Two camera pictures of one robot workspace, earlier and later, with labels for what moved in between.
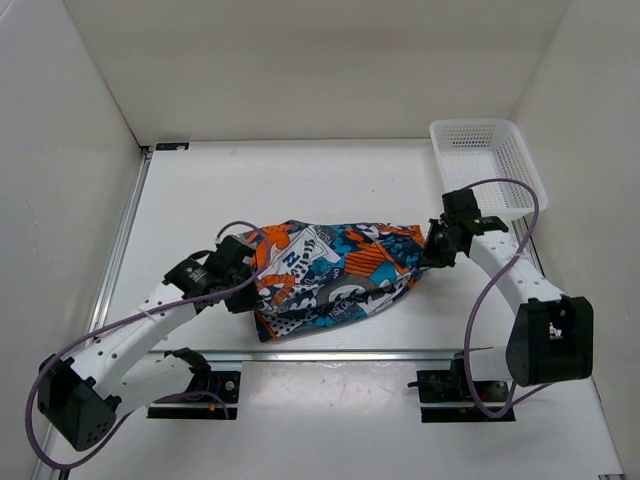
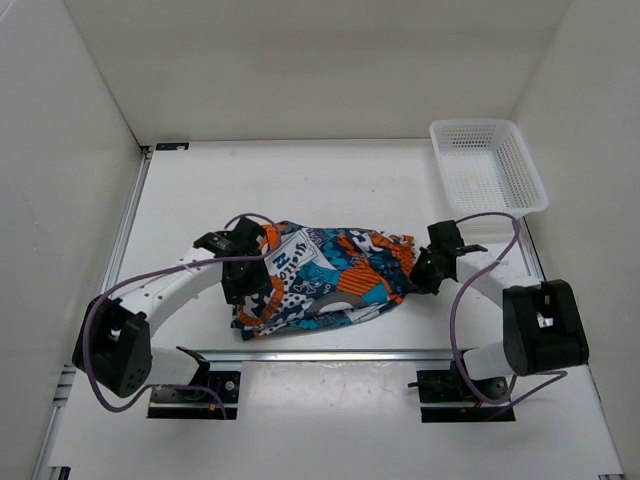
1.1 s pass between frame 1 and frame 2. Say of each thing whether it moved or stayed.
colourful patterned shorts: stayed
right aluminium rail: stayed
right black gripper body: moved
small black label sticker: stayed
